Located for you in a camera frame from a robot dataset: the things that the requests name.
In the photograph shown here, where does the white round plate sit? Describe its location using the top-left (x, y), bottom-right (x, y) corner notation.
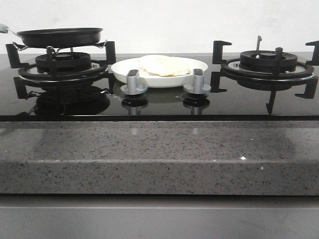
top-left (111, 55), bottom-right (208, 88)

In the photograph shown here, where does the black right burner pan support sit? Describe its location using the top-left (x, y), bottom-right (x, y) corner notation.
top-left (210, 36), bottom-right (319, 99)

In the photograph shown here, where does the black burner pan support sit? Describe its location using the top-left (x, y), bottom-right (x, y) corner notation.
top-left (6, 40), bottom-right (116, 99)
top-left (210, 36), bottom-right (319, 99)

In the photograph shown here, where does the silver left control knob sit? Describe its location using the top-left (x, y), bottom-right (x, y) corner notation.
top-left (120, 69), bottom-right (148, 96)

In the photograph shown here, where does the silver right control knob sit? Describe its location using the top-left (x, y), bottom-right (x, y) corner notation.
top-left (183, 69), bottom-right (211, 95)

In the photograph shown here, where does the black left burner pan support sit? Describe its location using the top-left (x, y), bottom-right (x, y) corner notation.
top-left (6, 40), bottom-right (116, 99)

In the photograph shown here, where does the black glass gas cooktop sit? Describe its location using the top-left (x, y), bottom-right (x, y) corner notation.
top-left (0, 54), bottom-right (319, 121)

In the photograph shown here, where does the grey cabinet front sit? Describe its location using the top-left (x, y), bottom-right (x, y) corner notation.
top-left (0, 196), bottom-right (319, 239)

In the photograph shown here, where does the silver wire pan reducer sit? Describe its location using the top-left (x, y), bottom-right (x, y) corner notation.
top-left (10, 40), bottom-right (110, 51)

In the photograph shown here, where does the silver control knob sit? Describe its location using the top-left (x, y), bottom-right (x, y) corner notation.
top-left (183, 69), bottom-right (211, 95)
top-left (120, 69), bottom-right (148, 96)

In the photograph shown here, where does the black frying pan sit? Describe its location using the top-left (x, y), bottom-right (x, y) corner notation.
top-left (16, 27), bottom-right (103, 47)

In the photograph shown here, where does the fried egg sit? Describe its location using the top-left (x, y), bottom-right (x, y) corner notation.
top-left (139, 55), bottom-right (190, 77)

